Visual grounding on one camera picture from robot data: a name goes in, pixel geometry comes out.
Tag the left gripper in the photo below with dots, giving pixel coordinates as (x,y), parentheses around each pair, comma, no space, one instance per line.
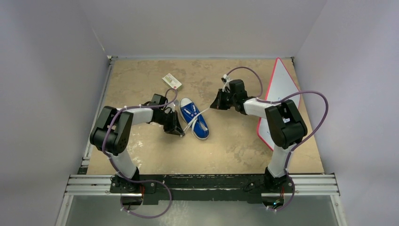
(174,127)

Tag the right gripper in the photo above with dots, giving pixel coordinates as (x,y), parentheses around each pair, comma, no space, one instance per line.
(225,99)

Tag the blue canvas sneaker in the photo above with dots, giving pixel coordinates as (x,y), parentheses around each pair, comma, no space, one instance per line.
(188,110)

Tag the white shoelace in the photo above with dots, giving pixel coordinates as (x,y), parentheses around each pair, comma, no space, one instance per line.
(193,121)

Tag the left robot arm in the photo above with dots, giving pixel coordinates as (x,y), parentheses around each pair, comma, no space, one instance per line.
(111,133)

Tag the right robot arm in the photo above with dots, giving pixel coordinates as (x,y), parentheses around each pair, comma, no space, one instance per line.
(286,125)

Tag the small white cardboard box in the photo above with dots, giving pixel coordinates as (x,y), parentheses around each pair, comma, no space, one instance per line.
(171,81)

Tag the red framed whiteboard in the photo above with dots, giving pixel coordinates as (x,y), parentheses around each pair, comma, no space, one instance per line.
(281,84)

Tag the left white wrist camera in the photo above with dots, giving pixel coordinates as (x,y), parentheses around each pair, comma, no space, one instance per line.
(170,108)

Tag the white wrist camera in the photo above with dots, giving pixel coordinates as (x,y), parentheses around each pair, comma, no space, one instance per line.
(170,108)
(226,83)

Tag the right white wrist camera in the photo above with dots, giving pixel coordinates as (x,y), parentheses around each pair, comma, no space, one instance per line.
(226,83)

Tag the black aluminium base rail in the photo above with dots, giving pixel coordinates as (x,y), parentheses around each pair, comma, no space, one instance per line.
(250,188)

